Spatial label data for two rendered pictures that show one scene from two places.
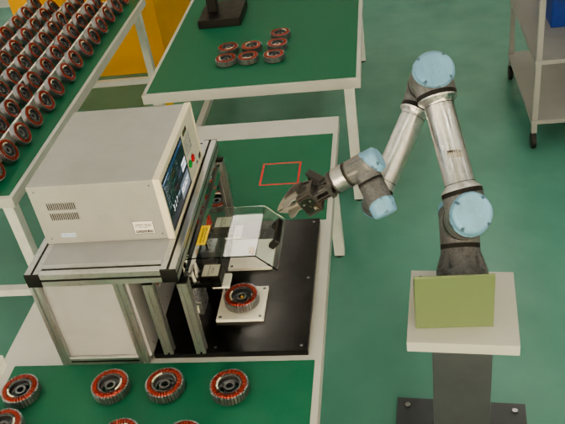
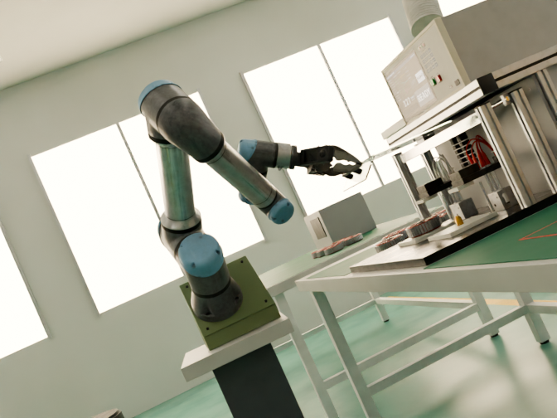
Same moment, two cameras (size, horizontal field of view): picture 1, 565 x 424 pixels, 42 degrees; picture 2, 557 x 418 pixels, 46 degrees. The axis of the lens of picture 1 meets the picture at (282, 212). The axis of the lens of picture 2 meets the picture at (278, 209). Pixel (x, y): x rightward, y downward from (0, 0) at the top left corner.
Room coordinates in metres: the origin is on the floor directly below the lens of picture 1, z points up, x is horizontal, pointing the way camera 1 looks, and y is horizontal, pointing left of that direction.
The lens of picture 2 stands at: (3.53, -1.01, 0.96)
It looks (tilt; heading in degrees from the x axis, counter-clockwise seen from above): 2 degrees up; 157
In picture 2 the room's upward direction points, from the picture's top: 24 degrees counter-clockwise
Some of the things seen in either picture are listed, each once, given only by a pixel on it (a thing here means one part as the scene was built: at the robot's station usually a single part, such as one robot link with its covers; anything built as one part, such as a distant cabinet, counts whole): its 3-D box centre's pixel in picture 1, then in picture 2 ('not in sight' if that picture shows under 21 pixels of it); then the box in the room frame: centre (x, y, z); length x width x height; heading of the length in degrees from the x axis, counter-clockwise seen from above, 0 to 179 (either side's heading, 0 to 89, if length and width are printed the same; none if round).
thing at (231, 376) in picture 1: (229, 387); (389, 244); (1.44, 0.23, 0.77); 0.11 x 0.11 x 0.04
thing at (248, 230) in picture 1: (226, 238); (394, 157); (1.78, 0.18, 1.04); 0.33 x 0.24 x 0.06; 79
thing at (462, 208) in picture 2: (198, 299); (462, 209); (1.80, 0.31, 0.80); 0.07 x 0.05 x 0.06; 169
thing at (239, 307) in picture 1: (241, 298); (423, 226); (1.77, 0.17, 0.80); 0.11 x 0.11 x 0.04
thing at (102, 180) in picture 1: (121, 171); (472, 55); (1.96, 0.46, 1.22); 0.44 x 0.39 x 0.20; 169
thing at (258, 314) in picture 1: (243, 304); (427, 234); (1.77, 0.17, 0.78); 0.15 x 0.15 x 0.01; 79
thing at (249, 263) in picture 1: (252, 254); (461, 226); (2.01, 0.13, 0.78); 0.15 x 0.15 x 0.01; 79
